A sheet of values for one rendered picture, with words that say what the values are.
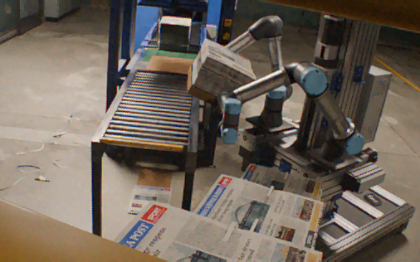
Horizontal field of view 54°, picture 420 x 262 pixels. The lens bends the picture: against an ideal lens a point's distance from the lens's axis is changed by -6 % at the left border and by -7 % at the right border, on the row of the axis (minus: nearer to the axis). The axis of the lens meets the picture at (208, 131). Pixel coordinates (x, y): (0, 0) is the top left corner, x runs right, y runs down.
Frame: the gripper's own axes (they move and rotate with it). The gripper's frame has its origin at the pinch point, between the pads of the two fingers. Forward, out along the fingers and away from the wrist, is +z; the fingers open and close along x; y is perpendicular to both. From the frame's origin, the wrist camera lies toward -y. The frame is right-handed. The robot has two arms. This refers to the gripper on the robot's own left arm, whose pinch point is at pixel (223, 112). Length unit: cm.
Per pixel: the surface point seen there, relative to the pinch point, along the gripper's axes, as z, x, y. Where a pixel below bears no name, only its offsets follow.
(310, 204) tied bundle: -95, -19, 16
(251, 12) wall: 865, -135, -20
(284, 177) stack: -36.2, -32.4, -3.7
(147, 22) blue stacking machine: 353, 67, -51
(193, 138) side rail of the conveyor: 1.6, 6.9, -21.5
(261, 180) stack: -41.5, -21.2, -7.8
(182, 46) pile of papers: 194, 22, -23
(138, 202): 51, 10, -107
